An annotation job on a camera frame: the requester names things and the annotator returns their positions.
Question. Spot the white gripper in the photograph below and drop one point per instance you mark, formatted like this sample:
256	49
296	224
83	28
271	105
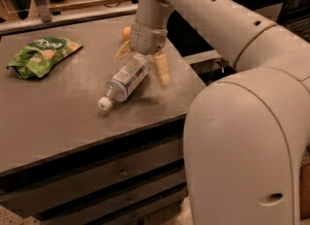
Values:
146	39

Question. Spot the clear plastic water bottle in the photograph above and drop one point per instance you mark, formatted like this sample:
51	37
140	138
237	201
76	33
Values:
122	84

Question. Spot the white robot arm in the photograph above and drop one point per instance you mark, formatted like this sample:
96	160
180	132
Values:
245	134

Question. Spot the orange ball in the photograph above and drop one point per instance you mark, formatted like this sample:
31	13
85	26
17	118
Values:
126	33

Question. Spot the green snack bag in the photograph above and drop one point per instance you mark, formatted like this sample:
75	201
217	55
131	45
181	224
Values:
36	59

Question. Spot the grey drawer cabinet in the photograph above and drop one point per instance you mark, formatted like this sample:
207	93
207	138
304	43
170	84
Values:
65	161

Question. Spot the black laptop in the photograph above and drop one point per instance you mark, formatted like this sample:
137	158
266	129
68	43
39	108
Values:
295	16

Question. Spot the metal railing frame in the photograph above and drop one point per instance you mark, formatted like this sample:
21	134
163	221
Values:
47	13

